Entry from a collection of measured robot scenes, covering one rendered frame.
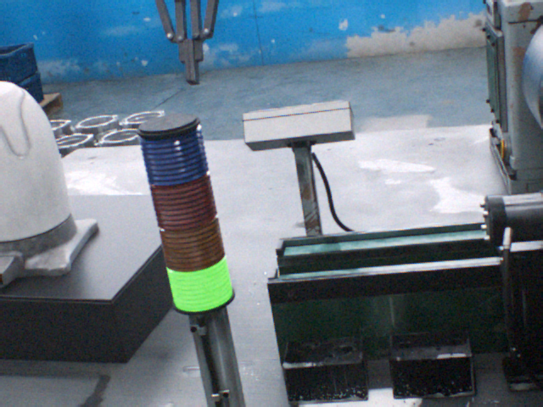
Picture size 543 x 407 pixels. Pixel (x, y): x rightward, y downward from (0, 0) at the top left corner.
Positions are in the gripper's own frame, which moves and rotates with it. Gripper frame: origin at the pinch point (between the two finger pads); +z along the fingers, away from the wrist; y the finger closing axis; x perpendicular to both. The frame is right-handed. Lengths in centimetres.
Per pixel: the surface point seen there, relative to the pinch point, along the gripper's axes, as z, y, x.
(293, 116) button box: 11.9, 16.6, -3.5
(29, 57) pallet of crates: -163, -234, 435
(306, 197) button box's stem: 23.7, 16.7, 3.6
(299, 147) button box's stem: 16.3, 16.6, -0.4
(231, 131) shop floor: -75, -73, 375
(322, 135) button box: 15.3, 20.8, -3.3
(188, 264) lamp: 37, 12, -52
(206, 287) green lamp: 39, 13, -50
